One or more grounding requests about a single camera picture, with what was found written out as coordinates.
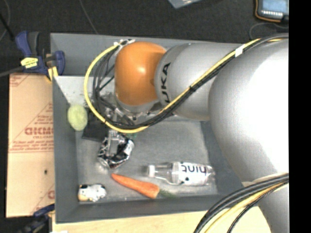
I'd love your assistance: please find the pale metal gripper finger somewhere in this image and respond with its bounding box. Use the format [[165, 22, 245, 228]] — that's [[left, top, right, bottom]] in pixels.
[[116, 131, 127, 155], [108, 130, 117, 156]]

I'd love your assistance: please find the crumpled black and silver packet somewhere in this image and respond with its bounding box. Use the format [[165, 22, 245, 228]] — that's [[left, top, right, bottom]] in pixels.
[[97, 132, 135, 169]]

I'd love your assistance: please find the black flat square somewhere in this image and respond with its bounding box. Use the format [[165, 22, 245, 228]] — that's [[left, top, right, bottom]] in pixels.
[[82, 116, 110, 142]]

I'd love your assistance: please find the pale green ball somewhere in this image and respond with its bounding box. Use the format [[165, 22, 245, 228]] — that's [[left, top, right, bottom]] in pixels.
[[67, 105, 88, 132]]

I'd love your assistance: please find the orange toy carrot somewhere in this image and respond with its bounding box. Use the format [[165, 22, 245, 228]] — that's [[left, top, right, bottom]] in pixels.
[[111, 173, 176, 200]]

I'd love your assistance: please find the grey metal bin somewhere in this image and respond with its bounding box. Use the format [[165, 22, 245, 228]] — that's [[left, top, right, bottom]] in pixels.
[[50, 32, 246, 223]]

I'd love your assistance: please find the black and white toy cow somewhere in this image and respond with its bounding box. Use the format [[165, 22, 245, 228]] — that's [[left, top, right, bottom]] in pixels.
[[77, 183, 107, 202]]

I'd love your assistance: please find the clear plastic bottle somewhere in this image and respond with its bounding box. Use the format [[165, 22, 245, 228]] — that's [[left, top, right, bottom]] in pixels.
[[147, 161, 216, 186]]

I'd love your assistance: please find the brown cardboard board red print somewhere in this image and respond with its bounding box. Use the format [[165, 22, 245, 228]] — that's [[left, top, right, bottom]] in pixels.
[[5, 73, 56, 218]]

